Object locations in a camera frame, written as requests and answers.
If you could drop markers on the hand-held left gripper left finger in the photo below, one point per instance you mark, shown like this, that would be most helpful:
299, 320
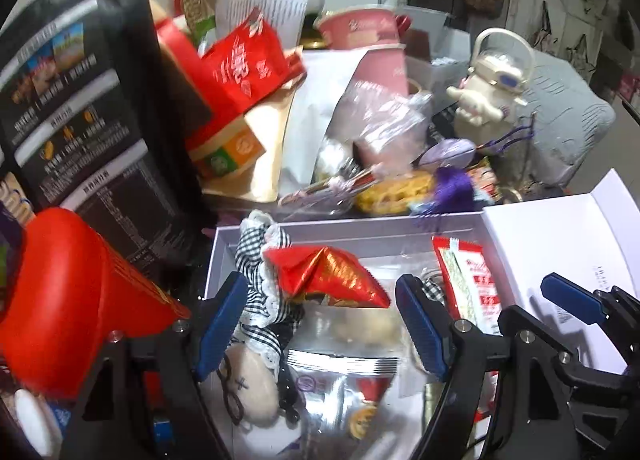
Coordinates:
220, 325

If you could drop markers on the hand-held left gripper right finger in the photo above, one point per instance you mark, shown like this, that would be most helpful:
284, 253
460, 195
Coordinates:
422, 330

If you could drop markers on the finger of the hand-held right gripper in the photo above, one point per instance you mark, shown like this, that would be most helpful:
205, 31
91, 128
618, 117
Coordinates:
570, 297
592, 371

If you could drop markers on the lavender gift box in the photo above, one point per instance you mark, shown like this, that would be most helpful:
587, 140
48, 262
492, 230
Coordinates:
540, 240

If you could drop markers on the white plush toy with glasses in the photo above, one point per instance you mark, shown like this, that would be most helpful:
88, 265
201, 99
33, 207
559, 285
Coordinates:
255, 380

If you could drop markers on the red snack packet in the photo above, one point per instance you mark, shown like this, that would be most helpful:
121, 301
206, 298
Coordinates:
470, 285

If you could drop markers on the black white gingham cloth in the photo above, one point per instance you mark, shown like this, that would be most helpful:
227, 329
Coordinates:
255, 260

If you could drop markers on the silver clear zip bag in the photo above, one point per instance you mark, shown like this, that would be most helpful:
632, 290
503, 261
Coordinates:
340, 380

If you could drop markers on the red gold foil packet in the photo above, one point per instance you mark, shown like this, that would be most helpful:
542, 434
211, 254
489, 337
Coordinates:
330, 275

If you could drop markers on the yellow snack bag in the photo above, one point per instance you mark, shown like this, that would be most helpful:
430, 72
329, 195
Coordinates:
390, 192

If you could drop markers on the purple tassel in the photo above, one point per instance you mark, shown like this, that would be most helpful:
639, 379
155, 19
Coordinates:
450, 190

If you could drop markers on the red cylinder canister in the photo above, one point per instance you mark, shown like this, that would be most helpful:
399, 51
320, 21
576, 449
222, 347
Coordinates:
75, 290

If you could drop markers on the clear wrapped packet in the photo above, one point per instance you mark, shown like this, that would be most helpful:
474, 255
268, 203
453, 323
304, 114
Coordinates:
320, 190

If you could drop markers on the kraft paper pouch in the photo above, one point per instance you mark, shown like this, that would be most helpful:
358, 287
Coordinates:
265, 149

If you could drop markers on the purple pouch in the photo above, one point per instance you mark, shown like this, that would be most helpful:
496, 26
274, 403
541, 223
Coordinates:
450, 149

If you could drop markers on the light blue case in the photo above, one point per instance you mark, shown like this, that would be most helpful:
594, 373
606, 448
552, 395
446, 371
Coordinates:
61, 420

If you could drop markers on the white rounded device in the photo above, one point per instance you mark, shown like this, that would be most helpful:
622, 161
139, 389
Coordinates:
32, 420

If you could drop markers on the crumpled clear plastic bag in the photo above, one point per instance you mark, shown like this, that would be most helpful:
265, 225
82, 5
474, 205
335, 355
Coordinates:
380, 114

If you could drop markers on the white paper bag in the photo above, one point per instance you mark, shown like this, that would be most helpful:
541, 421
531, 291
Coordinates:
315, 104

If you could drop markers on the red carton green label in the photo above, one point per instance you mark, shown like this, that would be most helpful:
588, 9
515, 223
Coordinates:
190, 84

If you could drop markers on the red printed packet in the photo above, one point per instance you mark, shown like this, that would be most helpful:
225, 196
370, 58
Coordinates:
245, 64

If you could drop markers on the black printed food bag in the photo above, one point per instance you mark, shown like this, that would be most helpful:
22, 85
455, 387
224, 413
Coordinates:
90, 89

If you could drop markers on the pink mug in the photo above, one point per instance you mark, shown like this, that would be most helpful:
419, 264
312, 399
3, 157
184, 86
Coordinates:
360, 29

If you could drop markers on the grey box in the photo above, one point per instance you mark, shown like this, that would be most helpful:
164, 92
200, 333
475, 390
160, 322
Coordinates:
425, 22

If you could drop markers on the white printed paper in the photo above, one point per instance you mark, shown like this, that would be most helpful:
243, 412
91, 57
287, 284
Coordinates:
265, 14

